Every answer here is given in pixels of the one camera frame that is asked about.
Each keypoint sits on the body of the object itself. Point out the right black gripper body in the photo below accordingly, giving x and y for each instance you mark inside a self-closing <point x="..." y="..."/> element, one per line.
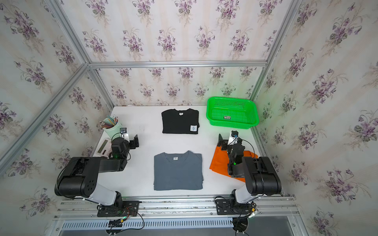
<point x="224" y="142"/>

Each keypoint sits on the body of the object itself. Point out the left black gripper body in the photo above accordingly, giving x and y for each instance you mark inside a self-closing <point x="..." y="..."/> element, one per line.
<point x="132" y="142"/>

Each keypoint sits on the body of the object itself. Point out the green plastic basket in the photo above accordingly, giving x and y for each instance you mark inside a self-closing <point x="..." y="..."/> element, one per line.
<point x="232" y="112"/>

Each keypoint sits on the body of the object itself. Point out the black t-shirt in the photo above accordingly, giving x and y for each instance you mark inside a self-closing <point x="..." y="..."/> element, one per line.
<point x="180" y="121"/>

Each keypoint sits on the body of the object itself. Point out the grey t-shirt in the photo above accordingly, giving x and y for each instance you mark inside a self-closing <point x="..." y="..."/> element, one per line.
<point x="178" y="171"/>

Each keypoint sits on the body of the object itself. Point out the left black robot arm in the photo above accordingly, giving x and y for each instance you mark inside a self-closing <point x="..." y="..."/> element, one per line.
<point x="79" y="177"/>

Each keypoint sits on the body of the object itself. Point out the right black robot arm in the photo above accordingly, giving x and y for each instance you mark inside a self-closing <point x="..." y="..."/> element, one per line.
<point x="257" y="173"/>

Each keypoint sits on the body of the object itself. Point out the mint green pen cup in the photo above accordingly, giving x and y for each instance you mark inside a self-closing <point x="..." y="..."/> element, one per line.
<point x="114" y="132"/>

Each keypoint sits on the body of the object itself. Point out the white desk calculator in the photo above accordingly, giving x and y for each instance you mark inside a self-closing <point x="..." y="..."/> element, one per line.
<point x="103" y="148"/>

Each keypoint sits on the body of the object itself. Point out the coloured pencils bunch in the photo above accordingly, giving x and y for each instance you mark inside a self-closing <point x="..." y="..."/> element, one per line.
<point x="109" y="122"/>

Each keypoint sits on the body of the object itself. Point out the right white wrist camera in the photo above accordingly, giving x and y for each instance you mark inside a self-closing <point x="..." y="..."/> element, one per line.
<point x="233" y="138"/>

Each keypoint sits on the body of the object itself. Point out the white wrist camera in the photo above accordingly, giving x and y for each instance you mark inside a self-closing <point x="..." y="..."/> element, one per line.
<point x="233" y="138"/>
<point x="124" y="133"/>

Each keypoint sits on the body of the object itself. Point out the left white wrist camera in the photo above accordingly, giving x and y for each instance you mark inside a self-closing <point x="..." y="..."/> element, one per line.
<point x="124" y="133"/>

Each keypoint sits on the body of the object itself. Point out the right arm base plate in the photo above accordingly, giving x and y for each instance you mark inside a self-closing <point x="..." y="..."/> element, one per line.
<point x="231" y="207"/>

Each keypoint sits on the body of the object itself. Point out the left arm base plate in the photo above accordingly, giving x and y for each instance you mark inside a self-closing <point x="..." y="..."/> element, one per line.
<point x="130" y="208"/>

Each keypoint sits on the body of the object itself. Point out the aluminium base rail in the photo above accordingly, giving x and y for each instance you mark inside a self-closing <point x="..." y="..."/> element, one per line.
<point x="175" y="207"/>

